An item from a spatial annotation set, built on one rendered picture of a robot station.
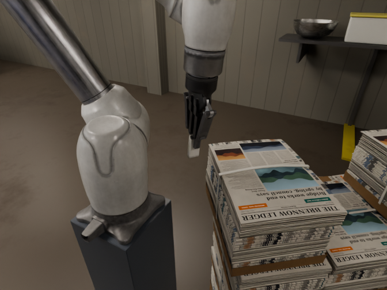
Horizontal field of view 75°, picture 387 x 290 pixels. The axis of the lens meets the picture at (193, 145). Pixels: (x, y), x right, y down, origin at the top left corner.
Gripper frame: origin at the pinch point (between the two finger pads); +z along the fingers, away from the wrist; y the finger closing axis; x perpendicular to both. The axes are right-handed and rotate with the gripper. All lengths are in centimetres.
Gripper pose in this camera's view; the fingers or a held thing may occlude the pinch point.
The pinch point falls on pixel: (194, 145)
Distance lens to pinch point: 69.2
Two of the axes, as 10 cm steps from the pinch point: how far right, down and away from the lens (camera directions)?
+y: -4.6, -5.3, 7.1
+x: -8.8, 1.9, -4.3
